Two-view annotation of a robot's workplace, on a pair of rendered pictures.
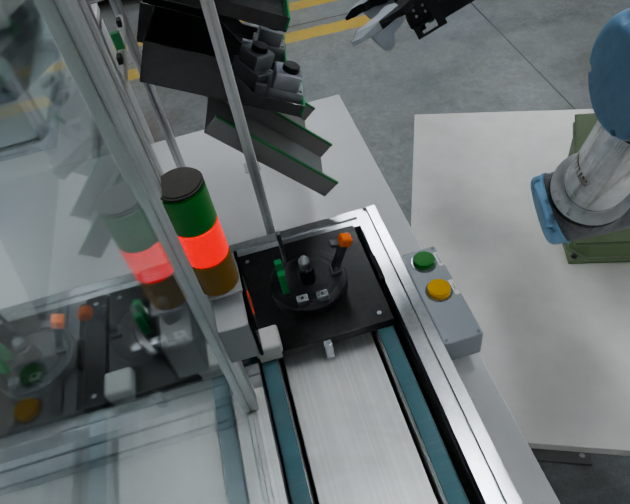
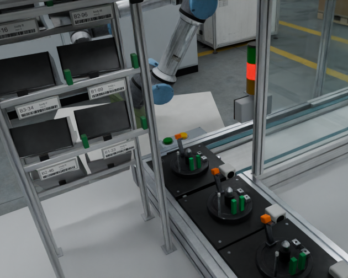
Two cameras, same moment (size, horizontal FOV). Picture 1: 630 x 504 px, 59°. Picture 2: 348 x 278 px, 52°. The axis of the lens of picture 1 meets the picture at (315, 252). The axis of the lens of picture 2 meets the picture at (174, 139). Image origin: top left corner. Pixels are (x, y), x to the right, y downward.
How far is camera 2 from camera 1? 1.44 m
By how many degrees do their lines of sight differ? 78
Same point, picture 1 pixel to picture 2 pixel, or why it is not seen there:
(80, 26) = not seen: outside the picture
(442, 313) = (193, 134)
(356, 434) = (249, 155)
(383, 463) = not seen: hidden behind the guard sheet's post
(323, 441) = not seen: hidden behind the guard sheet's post
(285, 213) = (111, 221)
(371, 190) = (95, 188)
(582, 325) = (177, 127)
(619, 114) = (209, 10)
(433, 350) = (210, 135)
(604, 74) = (200, 6)
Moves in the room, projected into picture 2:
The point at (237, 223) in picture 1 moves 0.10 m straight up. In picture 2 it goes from (119, 244) to (114, 222)
